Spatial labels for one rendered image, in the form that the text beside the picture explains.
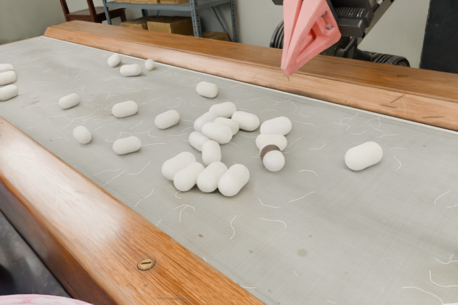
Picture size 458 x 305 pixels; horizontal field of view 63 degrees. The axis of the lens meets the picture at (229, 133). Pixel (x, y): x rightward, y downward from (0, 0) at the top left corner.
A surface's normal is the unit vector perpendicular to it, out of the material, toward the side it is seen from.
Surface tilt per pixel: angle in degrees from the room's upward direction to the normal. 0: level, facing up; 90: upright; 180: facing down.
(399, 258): 0
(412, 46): 90
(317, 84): 45
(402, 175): 0
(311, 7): 62
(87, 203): 0
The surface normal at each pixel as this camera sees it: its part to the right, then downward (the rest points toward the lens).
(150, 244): -0.09, -0.88
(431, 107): -0.55, -0.35
